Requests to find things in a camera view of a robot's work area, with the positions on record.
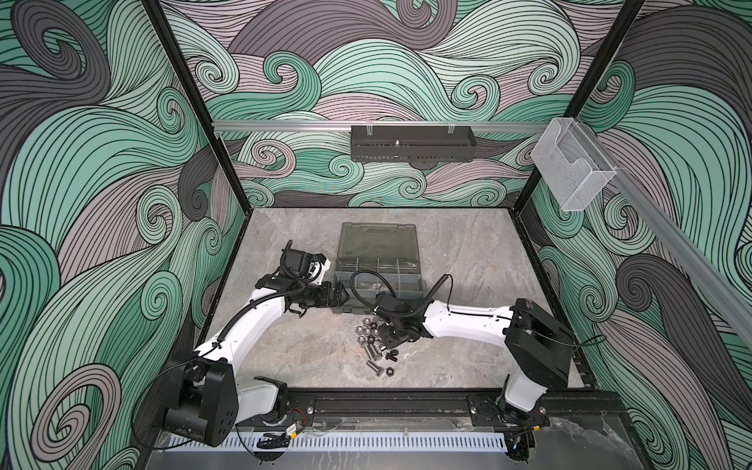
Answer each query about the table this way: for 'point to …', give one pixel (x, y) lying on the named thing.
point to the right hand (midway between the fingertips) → (387, 337)
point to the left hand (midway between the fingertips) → (337, 295)
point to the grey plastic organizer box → (375, 258)
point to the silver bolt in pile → (370, 356)
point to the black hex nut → (390, 371)
